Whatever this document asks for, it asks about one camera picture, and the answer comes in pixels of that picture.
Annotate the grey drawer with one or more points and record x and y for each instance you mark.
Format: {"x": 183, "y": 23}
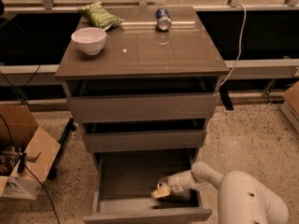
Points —
{"x": 144, "y": 135}
{"x": 116, "y": 100}

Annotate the green chip bag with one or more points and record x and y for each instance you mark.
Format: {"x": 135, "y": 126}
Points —
{"x": 99, "y": 17}

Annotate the blue soda can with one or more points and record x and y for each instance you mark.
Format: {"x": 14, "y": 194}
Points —
{"x": 163, "y": 19}

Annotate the black bar on floor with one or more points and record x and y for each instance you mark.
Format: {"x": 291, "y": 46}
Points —
{"x": 70, "y": 127}

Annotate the red coke can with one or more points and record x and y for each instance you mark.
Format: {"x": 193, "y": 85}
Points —
{"x": 161, "y": 184}

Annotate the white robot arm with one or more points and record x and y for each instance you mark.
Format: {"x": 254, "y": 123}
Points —
{"x": 242, "y": 199}

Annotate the open bottom drawer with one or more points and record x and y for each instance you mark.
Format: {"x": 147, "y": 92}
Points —
{"x": 126, "y": 180}

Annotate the grey drawer cabinet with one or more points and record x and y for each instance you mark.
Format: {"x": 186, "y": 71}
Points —
{"x": 137, "y": 49}

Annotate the cardboard box left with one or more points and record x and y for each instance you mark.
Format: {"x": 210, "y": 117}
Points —
{"x": 27, "y": 153}

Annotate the white bowl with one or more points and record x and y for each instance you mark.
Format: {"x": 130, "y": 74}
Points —
{"x": 90, "y": 40}

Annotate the cardboard box right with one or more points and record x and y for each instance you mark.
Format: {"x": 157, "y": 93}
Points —
{"x": 290, "y": 106}

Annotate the cardboard box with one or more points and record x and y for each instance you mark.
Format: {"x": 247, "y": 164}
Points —
{"x": 290, "y": 106}
{"x": 27, "y": 153}

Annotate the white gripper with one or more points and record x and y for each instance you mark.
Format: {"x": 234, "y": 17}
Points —
{"x": 179, "y": 185}

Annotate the middle grey drawer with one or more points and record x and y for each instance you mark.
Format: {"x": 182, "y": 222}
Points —
{"x": 144, "y": 135}

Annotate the top grey drawer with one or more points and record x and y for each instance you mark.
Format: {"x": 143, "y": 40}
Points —
{"x": 116, "y": 100}

